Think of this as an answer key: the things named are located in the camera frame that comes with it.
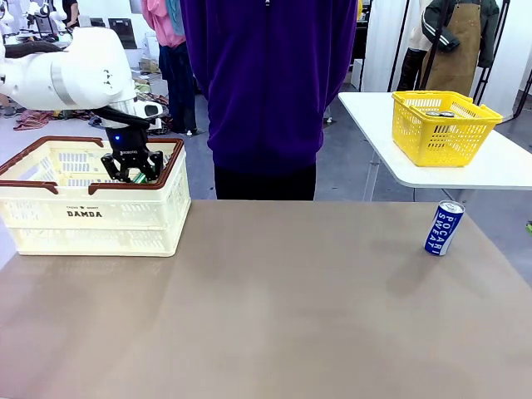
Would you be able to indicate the pink jacketed standing figure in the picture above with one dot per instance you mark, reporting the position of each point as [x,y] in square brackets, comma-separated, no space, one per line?
[170,25]

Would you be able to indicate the colourful clothes pile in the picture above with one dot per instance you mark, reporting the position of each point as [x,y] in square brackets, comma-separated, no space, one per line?
[160,99]

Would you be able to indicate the black rack pole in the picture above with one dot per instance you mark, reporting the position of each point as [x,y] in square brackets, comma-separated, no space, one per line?
[490,50]
[399,45]

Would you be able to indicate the black framed panel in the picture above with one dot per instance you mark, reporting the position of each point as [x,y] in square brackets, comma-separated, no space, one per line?
[124,31]

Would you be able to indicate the black slanted stand pole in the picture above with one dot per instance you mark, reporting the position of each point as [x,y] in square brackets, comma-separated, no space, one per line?
[524,93]

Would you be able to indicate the patterned brown floor cloth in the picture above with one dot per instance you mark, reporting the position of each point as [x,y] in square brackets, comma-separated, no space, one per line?
[37,118]

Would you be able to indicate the white hanging curtain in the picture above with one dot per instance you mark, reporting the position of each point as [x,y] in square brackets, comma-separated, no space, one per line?
[378,41]

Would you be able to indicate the person in purple sweater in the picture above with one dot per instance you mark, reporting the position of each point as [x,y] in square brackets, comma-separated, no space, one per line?
[270,83]

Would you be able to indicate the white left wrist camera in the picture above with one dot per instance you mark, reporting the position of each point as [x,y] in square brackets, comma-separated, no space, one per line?
[150,110]

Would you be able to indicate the cream topped mannequin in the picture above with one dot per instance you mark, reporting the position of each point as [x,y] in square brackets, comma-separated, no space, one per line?
[415,41]

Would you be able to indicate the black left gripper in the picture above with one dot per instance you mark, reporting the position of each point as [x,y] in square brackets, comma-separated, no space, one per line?
[126,143]

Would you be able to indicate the white side table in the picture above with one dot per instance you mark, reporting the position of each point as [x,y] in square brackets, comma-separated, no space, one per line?
[498,166]

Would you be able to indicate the small white floor box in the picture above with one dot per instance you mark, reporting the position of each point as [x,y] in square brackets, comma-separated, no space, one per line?
[357,74]

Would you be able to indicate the background person in black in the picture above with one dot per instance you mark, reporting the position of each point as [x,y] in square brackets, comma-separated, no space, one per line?
[70,12]

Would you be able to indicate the yellow garment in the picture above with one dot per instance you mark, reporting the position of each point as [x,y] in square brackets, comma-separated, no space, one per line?
[359,10]

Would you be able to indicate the mannequin with brown apron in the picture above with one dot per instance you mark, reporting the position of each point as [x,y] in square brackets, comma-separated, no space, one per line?
[455,45]

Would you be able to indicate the cream basket with brown rim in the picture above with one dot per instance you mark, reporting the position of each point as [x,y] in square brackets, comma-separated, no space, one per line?
[99,232]

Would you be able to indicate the yellow plastic basket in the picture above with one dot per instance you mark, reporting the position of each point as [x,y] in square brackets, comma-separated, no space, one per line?
[420,137]

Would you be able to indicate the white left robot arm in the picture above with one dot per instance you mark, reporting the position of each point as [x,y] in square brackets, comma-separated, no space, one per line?
[83,62]

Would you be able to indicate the blue Pocari Sweat can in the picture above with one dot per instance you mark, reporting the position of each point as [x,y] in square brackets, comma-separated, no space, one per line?
[442,230]
[447,114]

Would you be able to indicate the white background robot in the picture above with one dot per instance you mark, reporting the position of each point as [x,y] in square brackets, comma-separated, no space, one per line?
[5,18]

